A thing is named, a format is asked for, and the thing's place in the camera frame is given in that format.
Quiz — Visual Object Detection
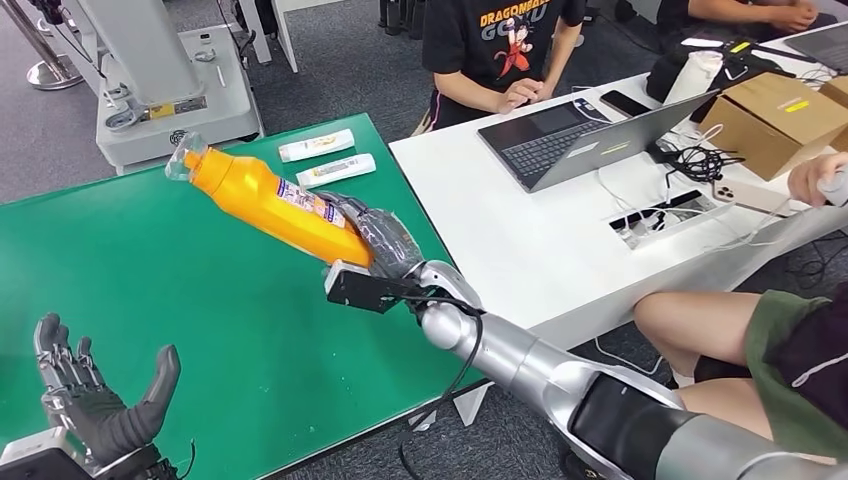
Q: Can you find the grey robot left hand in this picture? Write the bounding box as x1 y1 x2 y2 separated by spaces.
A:
34 313 182 465

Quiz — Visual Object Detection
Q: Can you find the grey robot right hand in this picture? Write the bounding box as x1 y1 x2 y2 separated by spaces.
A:
314 190 425 281

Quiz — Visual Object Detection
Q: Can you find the orange detergent bottle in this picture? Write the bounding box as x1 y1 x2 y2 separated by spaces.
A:
164 130 376 270

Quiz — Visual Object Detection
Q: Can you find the white bottle with barcode label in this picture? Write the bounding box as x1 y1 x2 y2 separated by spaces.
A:
296 153 378 192

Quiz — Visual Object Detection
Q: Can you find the white bottle with orange print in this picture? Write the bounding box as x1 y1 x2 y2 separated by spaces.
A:
278 129 356 164

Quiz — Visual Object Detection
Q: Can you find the grey open laptop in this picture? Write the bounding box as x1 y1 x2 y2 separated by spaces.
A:
476 89 720 195

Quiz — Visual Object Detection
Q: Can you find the person in black printed shirt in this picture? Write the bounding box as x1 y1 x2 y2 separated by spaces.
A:
410 0 588 137

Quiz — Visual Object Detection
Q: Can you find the white furniture leg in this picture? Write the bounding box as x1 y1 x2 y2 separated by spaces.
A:
235 0 346 74

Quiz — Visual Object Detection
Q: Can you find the white machine base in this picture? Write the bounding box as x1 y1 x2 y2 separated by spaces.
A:
59 0 265 177

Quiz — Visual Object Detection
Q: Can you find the black smartphone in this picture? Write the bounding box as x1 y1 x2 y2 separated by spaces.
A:
599 89 653 119

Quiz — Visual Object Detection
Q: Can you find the person in green shorts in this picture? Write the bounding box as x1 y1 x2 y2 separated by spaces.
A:
632 150 848 465

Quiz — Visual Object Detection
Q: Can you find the white paper roll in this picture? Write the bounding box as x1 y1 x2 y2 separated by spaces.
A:
663 49 725 106

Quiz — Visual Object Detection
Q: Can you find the beige smartphone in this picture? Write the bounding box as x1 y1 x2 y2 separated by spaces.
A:
712 177 793 219

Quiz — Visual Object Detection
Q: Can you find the black bag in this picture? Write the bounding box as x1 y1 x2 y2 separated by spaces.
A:
645 36 796 124

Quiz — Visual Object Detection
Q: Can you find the large cardboard box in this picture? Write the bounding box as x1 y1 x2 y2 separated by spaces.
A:
698 71 848 181

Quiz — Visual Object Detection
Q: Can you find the person with bare forearms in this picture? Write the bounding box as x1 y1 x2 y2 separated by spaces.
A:
659 0 839 34

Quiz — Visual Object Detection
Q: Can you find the grey handheld controller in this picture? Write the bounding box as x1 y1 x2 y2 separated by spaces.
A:
818 170 848 208

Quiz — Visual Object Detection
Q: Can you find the small cardboard box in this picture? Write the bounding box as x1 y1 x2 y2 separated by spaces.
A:
819 74 848 157

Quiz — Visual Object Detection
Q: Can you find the dark grey laptop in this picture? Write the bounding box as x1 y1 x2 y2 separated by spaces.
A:
784 23 848 74

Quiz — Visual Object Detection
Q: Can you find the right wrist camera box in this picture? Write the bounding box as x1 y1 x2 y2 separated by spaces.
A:
323 259 425 315

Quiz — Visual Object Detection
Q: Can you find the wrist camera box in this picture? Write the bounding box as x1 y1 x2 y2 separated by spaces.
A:
0 427 94 480
323 259 425 315

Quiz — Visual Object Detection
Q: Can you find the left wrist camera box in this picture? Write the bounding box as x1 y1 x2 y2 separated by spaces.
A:
0 427 94 480

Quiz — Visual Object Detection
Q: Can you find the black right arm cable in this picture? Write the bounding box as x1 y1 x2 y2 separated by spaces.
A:
397 296 486 480

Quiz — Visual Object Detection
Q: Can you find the white floor cable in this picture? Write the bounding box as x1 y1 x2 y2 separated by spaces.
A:
594 337 664 377

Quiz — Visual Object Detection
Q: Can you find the desk cable well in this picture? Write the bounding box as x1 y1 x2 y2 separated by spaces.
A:
607 190 733 252

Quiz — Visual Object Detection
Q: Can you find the black cable bundle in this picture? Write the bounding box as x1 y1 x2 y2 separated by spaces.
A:
652 142 747 185

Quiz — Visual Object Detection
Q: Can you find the chrome stanchion post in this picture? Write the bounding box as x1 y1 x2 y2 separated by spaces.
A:
0 0 84 93

